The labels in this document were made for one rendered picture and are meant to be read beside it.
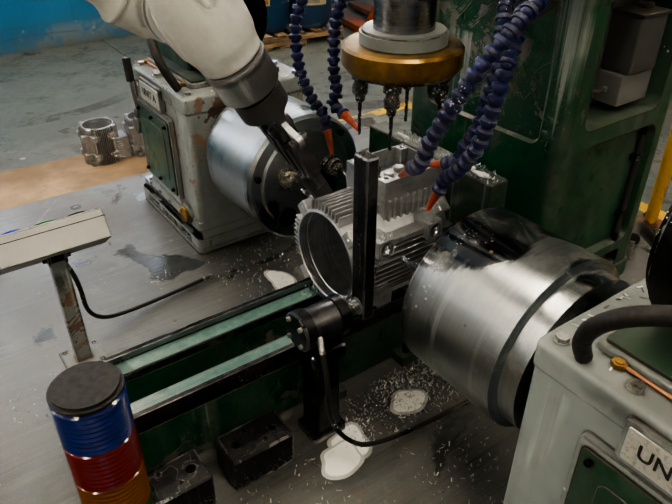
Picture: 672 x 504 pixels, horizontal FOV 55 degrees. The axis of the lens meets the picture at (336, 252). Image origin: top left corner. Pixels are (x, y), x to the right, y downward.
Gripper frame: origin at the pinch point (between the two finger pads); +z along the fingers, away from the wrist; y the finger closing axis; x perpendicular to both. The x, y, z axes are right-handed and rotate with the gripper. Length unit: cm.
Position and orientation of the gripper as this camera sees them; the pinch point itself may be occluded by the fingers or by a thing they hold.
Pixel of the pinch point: (315, 183)
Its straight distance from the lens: 105.3
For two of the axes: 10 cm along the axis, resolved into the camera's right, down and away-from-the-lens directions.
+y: -5.8, -4.4, 6.9
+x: -7.1, 6.9, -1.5
